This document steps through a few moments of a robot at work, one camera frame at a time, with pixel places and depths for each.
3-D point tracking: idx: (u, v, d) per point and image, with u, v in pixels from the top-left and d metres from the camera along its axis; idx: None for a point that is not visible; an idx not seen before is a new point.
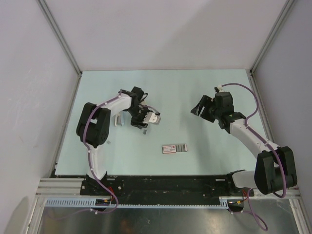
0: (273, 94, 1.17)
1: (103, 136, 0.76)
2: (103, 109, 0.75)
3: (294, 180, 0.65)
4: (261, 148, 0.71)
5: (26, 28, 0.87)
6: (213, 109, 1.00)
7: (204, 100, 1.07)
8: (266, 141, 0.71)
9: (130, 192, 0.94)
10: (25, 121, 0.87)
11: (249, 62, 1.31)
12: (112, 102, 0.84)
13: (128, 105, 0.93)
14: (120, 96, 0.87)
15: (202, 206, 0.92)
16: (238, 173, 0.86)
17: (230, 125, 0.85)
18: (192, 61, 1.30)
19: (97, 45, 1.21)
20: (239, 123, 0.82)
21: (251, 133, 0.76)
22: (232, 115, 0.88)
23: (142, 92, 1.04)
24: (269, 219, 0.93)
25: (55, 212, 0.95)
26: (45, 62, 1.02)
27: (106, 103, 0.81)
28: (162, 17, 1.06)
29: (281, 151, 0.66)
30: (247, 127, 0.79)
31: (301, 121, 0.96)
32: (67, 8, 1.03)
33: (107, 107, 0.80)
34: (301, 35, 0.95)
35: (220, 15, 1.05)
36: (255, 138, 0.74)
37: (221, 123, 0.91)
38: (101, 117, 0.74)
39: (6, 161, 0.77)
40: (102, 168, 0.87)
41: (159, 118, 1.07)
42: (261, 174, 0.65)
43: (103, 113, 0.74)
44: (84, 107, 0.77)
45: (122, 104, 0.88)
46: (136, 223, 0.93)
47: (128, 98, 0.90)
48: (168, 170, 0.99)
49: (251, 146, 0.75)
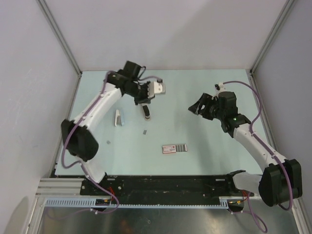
0: (273, 94, 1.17)
1: (92, 149, 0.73)
2: (81, 129, 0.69)
3: (299, 191, 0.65)
4: (267, 161, 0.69)
5: (26, 28, 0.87)
6: (215, 109, 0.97)
7: (205, 98, 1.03)
8: (273, 153, 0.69)
9: (130, 192, 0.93)
10: (24, 121, 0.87)
11: (249, 62, 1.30)
12: (91, 110, 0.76)
13: (118, 94, 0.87)
14: (102, 95, 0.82)
15: (200, 206, 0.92)
16: (239, 175, 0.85)
17: (234, 130, 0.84)
18: (192, 61, 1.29)
19: (97, 44, 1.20)
20: (243, 129, 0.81)
21: (257, 142, 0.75)
22: (236, 118, 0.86)
23: (138, 68, 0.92)
24: (269, 220, 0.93)
25: (55, 212, 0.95)
26: (45, 62, 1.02)
27: (84, 116, 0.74)
28: (162, 17, 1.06)
29: (288, 165, 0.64)
30: (253, 135, 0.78)
31: (301, 122, 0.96)
32: (67, 8, 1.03)
33: (86, 120, 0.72)
34: (301, 36, 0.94)
35: (220, 15, 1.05)
36: (262, 149, 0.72)
37: (224, 126, 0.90)
38: (81, 136, 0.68)
39: (5, 161, 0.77)
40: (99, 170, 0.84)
41: (164, 86, 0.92)
42: (266, 187, 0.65)
43: (82, 133, 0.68)
44: (62, 124, 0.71)
45: (106, 104, 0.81)
46: (136, 223, 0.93)
47: (113, 92, 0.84)
48: (168, 169, 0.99)
49: (256, 155, 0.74)
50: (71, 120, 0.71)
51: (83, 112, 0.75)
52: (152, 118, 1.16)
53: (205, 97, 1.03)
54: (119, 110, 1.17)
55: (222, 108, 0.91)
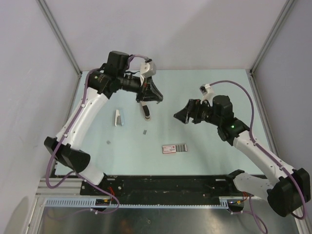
0: (273, 94, 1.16)
1: (83, 162, 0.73)
2: (64, 149, 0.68)
3: (308, 198, 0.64)
4: (277, 174, 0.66)
5: (26, 28, 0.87)
6: (208, 115, 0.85)
7: (193, 106, 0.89)
8: (282, 165, 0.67)
9: (130, 192, 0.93)
10: (24, 120, 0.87)
11: (249, 62, 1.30)
12: (73, 125, 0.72)
13: (104, 98, 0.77)
14: (84, 106, 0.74)
15: (207, 206, 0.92)
16: (242, 180, 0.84)
17: (234, 140, 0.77)
18: (192, 61, 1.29)
19: (97, 44, 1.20)
20: (244, 138, 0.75)
21: (262, 153, 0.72)
22: (234, 125, 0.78)
23: (123, 59, 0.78)
24: (269, 220, 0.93)
25: (55, 212, 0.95)
26: (45, 61, 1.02)
27: (66, 132, 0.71)
28: (161, 17, 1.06)
29: (298, 175, 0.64)
30: (256, 144, 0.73)
31: (301, 123, 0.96)
32: (67, 8, 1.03)
33: (69, 137, 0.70)
34: (301, 36, 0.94)
35: (220, 15, 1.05)
36: (268, 161, 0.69)
37: (222, 135, 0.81)
38: (65, 156, 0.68)
39: (5, 161, 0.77)
40: (97, 173, 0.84)
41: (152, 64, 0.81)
42: (275, 195, 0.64)
43: (66, 153, 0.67)
44: (45, 142, 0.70)
45: (90, 112, 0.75)
46: (136, 223, 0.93)
47: (96, 100, 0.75)
48: (168, 169, 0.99)
49: (263, 167, 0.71)
50: (54, 139, 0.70)
51: (65, 127, 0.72)
52: (152, 118, 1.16)
53: (194, 103, 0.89)
54: (119, 110, 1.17)
55: (218, 115, 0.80)
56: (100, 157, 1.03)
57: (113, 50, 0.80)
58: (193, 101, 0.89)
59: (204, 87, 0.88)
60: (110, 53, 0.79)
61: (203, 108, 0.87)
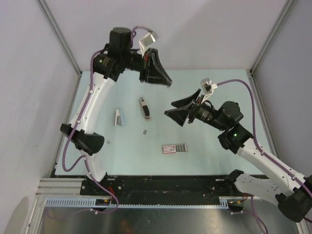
0: (273, 94, 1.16)
1: (97, 144, 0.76)
2: (80, 134, 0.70)
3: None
4: (290, 185, 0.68)
5: (25, 27, 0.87)
6: (209, 118, 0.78)
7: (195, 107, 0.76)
8: (293, 175, 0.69)
9: (130, 192, 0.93)
10: (24, 120, 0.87)
11: (249, 62, 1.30)
12: (84, 111, 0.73)
13: (110, 82, 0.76)
14: (92, 91, 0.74)
15: (209, 206, 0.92)
16: (244, 182, 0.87)
17: (239, 149, 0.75)
18: (192, 61, 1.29)
19: (96, 44, 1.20)
20: (251, 147, 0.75)
21: (270, 163, 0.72)
22: (238, 133, 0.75)
23: (125, 35, 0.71)
24: (269, 220, 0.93)
25: (54, 212, 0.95)
26: (45, 61, 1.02)
27: (78, 119, 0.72)
28: (162, 17, 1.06)
29: (308, 182, 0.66)
30: (263, 154, 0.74)
31: (301, 123, 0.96)
32: (67, 8, 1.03)
33: (82, 124, 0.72)
34: (301, 36, 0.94)
35: (220, 15, 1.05)
36: (280, 171, 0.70)
37: (223, 143, 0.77)
38: (81, 141, 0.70)
39: (5, 161, 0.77)
40: (101, 169, 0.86)
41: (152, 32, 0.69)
42: (288, 204, 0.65)
43: (81, 138, 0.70)
44: (60, 128, 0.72)
45: (100, 97, 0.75)
46: (136, 223, 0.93)
47: (104, 85, 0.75)
48: (168, 169, 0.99)
49: (273, 179, 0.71)
50: (68, 126, 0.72)
51: (77, 114, 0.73)
52: (152, 117, 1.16)
53: (197, 105, 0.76)
54: (119, 110, 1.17)
55: (223, 123, 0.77)
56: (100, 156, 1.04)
57: (114, 28, 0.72)
58: (195, 103, 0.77)
59: (211, 86, 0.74)
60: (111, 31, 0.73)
61: (204, 109, 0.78)
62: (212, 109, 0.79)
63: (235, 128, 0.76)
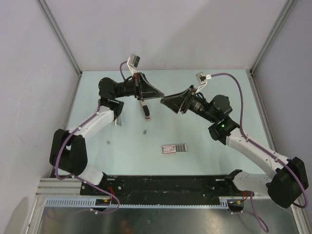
0: (273, 94, 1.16)
1: (81, 165, 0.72)
2: (75, 138, 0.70)
3: (306, 185, 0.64)
4: (273, 166, 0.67)
5: (25, 28, 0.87)
6: (201, 108, 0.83)
7: (188, 96, 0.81)
8: (276, 157, 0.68)
9: (130, 192, 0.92)
10: (24, 120, 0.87)
11: (249, 62, 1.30)
12: (86, 124, 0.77)
13: (110, 116, 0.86)
14: (98, 112, 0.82)
15: (207, 206, 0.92)
16: (241, 178, 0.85)
17: (227, 138, 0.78)
18: (192, 61, 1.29)
19: (97, 45, 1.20)
20: (237, 135, 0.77)
21: (255, 147, 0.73)
22: (225, 125, 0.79)
23: (112, 82, 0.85)
24: (269, 220, 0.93)
25: (54, 212, 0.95)
26: (46, 62, 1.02)
27: (80, 126, 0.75)
28: (162, 17, 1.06)
29: (293, 165, 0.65)
30: (248, 140, 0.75)
31: (301, 121, 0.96)
32: (68, 9, 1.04)
33: (80, 131, 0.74)
34: (302, 35, 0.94)
35: (220, 15, 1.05)
36: (263, 154, 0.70)
37: (213, 134, 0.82)
38: (74, 146, 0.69)
39: (5, 161, 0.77)
40: (96, 174, 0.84)
41: (134, 57, 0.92)
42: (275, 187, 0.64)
43: (75, 143, 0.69)
44: (54, 135, 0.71)
45: (100, 123, 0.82)
46: (136, 223, 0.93)
47: (108, 112, 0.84)
48: (168, 170, 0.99)
49: (259, 163, 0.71)
50: (65, 130, 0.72)
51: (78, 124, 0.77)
52: (152, 117, 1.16)
53: (192, 94, 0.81)
54: None
55: (213, 114, 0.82)
56: (100, 157, 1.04)
57: (100, 81, 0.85)
58: (190, 90, 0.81)
59: (205, 76, 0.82)
60: (100, 84, 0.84)
61: (197, 100, 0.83)
62: (204, 102, 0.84)
63: (225, 120, 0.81)
